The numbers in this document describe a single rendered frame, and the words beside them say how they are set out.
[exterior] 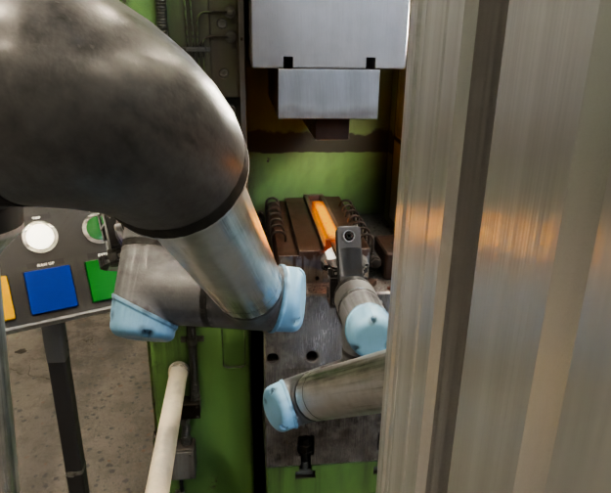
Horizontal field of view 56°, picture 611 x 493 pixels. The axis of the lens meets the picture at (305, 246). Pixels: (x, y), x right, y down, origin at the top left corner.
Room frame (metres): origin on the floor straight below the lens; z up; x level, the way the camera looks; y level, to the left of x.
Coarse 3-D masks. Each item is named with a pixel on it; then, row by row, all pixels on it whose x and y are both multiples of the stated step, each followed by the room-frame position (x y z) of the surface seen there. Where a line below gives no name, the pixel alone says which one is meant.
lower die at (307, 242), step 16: (288, 208) 1.47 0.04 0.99; (304, 208) 1.47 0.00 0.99; (336, 208) 1.47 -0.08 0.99; (272, 224) 1.40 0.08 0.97; (288, 224) 1.37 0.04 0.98; (304, 224) 1.34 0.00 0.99; (336, 224) 1.32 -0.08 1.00; (288, 240) 1.26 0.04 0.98; (304, 240) 1.23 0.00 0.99; (320, 240) 1.22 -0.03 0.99; (288, 256) 1.16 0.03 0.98; (304, 256) 1.16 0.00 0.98; (320, 256) 1.16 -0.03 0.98; (368, 256) 1.18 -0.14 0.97; (304, 272) 1.16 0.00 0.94; (320, 272) 1.16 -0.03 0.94; (368, 272) 1.18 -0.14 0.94
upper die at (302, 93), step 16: (272, 80) 1.36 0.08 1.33; (288, 80) 1.16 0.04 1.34; (304, 80) 1.16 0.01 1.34; (320, 80) 1.16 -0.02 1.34; (336, 80) 1.17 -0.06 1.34; (352, 80) 1.17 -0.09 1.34; (368, 80) 1.17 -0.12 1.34; (272, 96) 1.37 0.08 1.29; (288, 96) 1.16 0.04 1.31; (304, 96) 1.16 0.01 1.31; (320, 96) 1.16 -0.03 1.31; (336, 96) 1.17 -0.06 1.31; (352, 96) 1.17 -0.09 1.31; (368, 96) 1.17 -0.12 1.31; (288, 112) 1.16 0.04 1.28; (304, 112) 1.16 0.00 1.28; (320, 112) 1.16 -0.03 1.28; (336, 112) 1.17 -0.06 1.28; (352, 112) 1.17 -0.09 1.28; (368, 112) 1.17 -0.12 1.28
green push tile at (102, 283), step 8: (88, 264) 0.95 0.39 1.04; (96, 264) 0.96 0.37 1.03; (88, 272) 0.95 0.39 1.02; (96, 272) 0.95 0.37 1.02; (104, 272) 0.96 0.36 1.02; (112, 272) 0.97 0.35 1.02; (88, 280) 0.94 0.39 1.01; (96, 280) 0.95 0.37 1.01; (104, 280) 0.95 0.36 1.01; (112, 280) 0.96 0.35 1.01; (96, 288) 0.94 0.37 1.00; (104, 288) 0.94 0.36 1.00; (112, 288) 0.95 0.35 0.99; (96, 296) 0.93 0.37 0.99; (104, 296) 0.94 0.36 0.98
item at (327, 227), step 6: (312, 204) 1.48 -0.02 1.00; (318, 204) 1.45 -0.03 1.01; (324, 204) 1.45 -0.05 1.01; (318, 210) 1.39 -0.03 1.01; (324, 210) 1.40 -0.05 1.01; (318, 216) 1.36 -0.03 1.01; (324, 216) 1.34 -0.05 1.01; (324, 222) 1.30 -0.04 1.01; (330, 222) 1.30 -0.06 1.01; (324, 228) 1.25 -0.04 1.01; (330, 228) 1.25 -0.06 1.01; (324, 234) 1.25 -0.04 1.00; (330, 234) 1.21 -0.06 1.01; (330, 240) 1.15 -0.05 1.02; (330, 246) 1.15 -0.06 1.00
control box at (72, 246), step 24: (24, 216) 0.96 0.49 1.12; (48, 216) 0.98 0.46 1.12; (72, 216) 1.00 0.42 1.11; (24, 240) 0.94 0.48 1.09; (72, 240) 0.97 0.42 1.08; (96, 240) 0.99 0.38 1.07; (0, 264) 0.90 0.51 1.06; (24, 264) 0.92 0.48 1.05; (48, 264) 0.93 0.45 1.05; (72, 264) 0.95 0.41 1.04; (24, 288) 0.90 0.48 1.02; (24, 312) 0.87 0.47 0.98; (72, 312) 0.91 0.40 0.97; (96, 312) 0.93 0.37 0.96
